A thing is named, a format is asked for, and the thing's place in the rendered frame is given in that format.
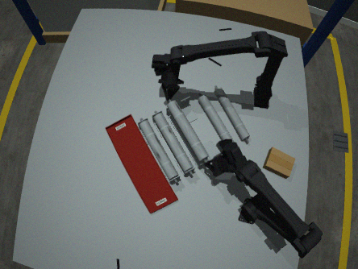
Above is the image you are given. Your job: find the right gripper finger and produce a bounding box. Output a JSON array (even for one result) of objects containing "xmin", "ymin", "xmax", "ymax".
[
  {"xmin": 161, "ymin": 85, "xmax": 174, "ymax": 101},
  {"xmin": 170, "ymin": 88, "xmax": 179, "ymax": 99}
]

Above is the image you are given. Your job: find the red scrap tray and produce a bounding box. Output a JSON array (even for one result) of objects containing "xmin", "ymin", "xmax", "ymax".
[{"xmin": 106, "ymin": 114, "xmax": 177, "ymax": 213}]

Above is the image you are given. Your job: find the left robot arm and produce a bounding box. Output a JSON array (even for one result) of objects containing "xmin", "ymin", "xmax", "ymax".
[{"xmin": 216, "ymin": 139, "xmax": 323, "ymax": 259}]

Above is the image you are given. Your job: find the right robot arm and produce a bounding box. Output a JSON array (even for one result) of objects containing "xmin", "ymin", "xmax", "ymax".
[{"xmin": 152, "ymin": 31, "xmax": 288, "ymax": 109}]

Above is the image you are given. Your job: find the brown cardboard box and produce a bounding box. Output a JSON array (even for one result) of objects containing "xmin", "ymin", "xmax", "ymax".
[{"xmin": 263, "ymin": 147, "xmax": 295, "ymax": 179}]

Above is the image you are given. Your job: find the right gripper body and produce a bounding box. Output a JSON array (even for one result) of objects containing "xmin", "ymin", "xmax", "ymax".
[{"xmin": 158, "ymin": 69, "xmax": 184, "ymax": 89}]

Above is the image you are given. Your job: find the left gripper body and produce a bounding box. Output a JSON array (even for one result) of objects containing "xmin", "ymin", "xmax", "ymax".
[{"xmin": 212, "ymin": 155, "xmax": 231, "ymax": 176}]

